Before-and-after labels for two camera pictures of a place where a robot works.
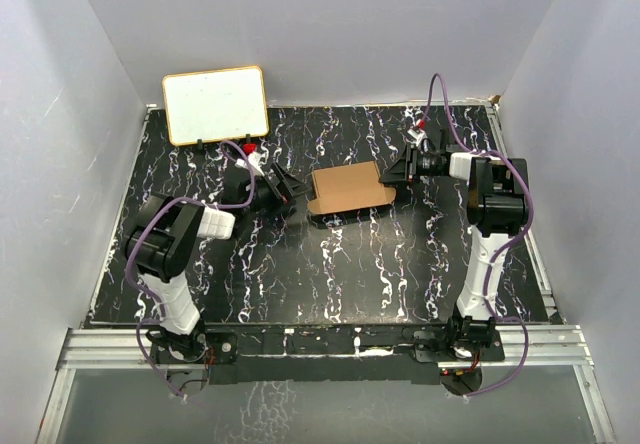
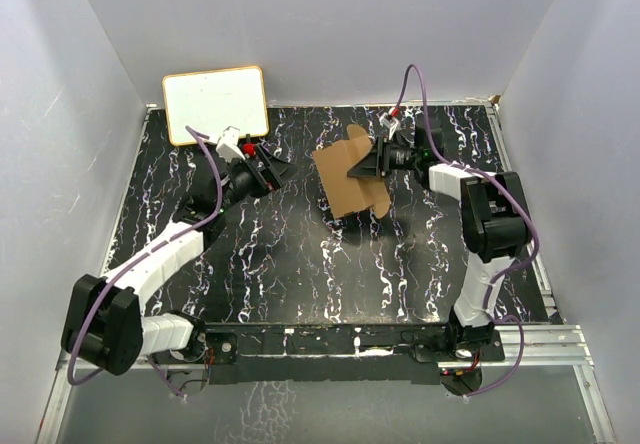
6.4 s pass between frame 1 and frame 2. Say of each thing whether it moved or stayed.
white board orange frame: stayed
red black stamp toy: stayed
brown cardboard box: moved
